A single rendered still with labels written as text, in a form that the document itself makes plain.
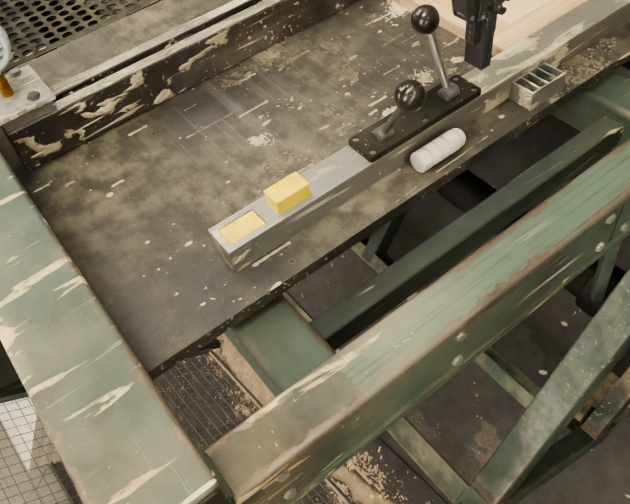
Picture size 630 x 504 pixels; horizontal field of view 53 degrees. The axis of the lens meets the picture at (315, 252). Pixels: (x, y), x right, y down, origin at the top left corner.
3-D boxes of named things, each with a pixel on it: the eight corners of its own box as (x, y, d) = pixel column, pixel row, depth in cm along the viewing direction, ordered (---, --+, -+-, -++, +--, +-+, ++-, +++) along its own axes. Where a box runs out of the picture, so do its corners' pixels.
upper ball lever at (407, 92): (398, 142, 85) (438, 93, 73) (377, 155, 84) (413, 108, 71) (382, 119, 86) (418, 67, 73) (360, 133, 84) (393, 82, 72)
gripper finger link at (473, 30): (484, 3, 72) (465, 14, 71) (480, 42, 76) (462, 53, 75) (474, -2, 73) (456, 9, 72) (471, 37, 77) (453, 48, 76)
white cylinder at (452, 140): (424, 177, 85) (466, 149, 88) (424, 161, 83) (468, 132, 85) (409, 166, 87) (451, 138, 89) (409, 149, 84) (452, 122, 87)
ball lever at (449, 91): (470, 94, 87) (441, -3, 81) (449, 107, 86) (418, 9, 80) (451, 94, 90) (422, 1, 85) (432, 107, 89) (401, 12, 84)
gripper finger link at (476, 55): (492, 16, 73) (487, 19, 73) (485, 68, 79) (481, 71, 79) (473, 7, 75) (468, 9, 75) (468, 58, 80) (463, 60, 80)
